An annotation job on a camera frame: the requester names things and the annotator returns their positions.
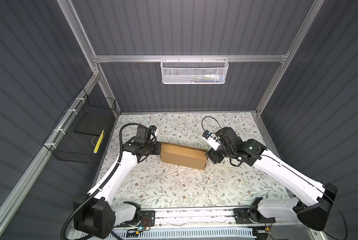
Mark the yellow marker pen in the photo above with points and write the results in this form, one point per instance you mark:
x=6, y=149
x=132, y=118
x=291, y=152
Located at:
x=98, y=143

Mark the pens in white basket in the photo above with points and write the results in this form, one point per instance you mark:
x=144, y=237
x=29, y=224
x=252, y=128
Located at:
x=207, y=79

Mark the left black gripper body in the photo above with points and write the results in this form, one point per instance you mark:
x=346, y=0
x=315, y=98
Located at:
x=153, y=149

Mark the aluminium mounting rail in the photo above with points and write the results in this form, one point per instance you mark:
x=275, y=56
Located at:
x=197, y=216

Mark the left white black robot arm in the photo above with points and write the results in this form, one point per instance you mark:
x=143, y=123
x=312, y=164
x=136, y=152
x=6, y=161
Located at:
x=105, y=190

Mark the floral patterned table mat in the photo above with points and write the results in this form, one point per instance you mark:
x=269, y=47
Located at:
x=154, y=184

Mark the brown cardboard box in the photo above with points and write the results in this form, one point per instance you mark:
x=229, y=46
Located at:
x=183, y=156

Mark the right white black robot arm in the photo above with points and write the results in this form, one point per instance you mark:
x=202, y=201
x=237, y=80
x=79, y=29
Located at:
x=313, y=200

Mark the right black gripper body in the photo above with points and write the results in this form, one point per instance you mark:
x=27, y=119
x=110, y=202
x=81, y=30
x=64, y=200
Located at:
x=219, y=152

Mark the black foam pad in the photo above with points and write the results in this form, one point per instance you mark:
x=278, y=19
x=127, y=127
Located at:
x=90, y=124

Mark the black wire basket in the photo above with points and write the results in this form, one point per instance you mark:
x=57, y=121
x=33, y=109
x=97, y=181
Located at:
x=66, y=145

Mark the white wire mesh basket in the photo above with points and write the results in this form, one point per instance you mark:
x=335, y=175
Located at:
x=175, y=71

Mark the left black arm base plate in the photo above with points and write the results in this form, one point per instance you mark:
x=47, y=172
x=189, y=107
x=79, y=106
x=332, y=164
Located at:
x=147, y=219

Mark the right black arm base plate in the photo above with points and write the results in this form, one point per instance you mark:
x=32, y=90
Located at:
x=247, y=216

